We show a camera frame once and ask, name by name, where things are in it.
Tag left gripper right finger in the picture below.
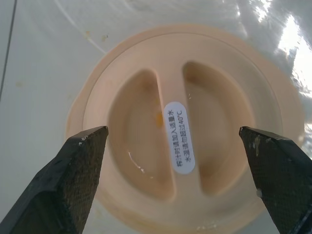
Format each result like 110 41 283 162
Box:
238 125 312 234

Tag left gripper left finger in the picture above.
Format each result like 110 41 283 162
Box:
0 125 109 234

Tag cream round blender lid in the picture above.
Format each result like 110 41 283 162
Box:
64 23 306 234

